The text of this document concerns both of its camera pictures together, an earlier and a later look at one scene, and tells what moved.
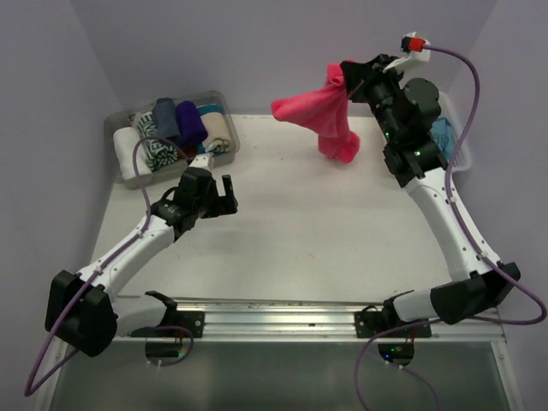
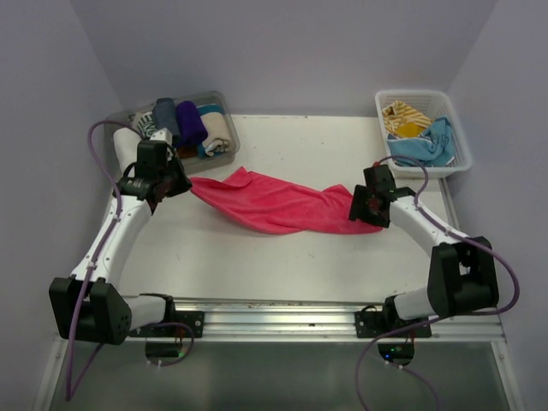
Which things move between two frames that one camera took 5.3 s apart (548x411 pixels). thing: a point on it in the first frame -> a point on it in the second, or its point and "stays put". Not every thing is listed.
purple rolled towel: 191,126 stays put
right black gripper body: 378,90 -> 361,208
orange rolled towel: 189,151 stays put
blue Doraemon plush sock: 215,119 stays put
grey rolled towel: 165,117 stays put
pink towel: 325,112 -> 279,208
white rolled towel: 125,139 stays put
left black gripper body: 205,206 -> 174,176
